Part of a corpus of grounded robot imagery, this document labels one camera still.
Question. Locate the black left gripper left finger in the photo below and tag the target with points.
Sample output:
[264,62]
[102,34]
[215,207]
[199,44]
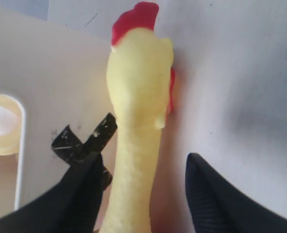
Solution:
[69,207]

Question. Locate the cream bin marked X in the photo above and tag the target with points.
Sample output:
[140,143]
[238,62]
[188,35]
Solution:
[57,77]

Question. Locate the rubber chicken with white squeaker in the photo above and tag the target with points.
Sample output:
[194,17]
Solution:
[10,125]

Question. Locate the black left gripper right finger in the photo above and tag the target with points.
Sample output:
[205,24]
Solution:
[216,206]

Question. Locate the yellow rubber chicken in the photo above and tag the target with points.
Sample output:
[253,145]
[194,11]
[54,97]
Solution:
[140,79]

